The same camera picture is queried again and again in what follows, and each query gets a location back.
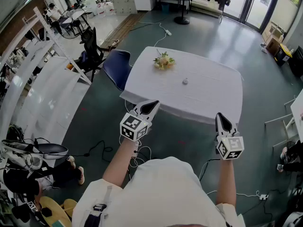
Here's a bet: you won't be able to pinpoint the white metal table frame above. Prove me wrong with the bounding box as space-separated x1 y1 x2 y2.
264 95 303 151

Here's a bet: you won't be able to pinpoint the white curtain sheet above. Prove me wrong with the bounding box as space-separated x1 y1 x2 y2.
0 40 90 151

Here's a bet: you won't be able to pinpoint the person's left forearm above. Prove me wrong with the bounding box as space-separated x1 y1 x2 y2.
102 139 141 189

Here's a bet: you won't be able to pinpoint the chest harness strap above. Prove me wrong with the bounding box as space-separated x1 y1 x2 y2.
84 185 113 227

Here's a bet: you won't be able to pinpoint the person's right forearm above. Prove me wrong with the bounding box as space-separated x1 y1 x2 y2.
214 158 237 208

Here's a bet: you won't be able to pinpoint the cardboard box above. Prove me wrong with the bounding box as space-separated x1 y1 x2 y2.
266 35 285 57

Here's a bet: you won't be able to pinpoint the yellow flower bouquet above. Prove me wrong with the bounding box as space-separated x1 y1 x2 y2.
153 48 177 71

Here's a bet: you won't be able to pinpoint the person's white shirt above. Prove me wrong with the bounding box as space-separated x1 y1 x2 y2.
71 157 247 227

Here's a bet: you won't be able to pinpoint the black and yellow bin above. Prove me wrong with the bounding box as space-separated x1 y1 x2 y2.
274 44 294 67

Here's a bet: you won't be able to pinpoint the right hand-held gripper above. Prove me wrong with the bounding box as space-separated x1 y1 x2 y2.
214 112 245 161

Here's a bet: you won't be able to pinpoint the white metal rack frame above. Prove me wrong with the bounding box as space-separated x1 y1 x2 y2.
22 7 92 85

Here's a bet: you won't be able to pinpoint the black office chair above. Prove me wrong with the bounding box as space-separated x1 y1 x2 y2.
73 26 107 83

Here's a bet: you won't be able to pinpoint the long white cable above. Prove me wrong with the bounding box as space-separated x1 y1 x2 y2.
137 20 171 48

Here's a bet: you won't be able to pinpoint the wooden floor platform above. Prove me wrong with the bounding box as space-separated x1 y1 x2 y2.
99 11 148 52

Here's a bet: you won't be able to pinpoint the tangled white cables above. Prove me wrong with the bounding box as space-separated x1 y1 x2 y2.
118 133 152 168

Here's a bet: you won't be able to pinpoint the black pedestal fan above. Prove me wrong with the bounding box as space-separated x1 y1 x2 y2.
174 0 191 25

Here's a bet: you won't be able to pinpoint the round wooden stool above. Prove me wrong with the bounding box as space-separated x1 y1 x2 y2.
39 196 72 227

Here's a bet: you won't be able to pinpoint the blue chair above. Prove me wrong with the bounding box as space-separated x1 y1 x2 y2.
102 49 134 92

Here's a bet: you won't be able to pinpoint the black wire floor fan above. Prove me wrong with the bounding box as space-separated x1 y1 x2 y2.
61 8 84 40

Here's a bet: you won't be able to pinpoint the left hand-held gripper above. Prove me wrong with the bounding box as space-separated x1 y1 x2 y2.
120 100 161 142

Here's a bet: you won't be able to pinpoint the black floor cable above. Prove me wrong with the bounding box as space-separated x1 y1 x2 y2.
88 140 114 162

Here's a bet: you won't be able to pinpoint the white tablecloth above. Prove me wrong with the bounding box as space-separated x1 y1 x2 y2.
119 46 244 125

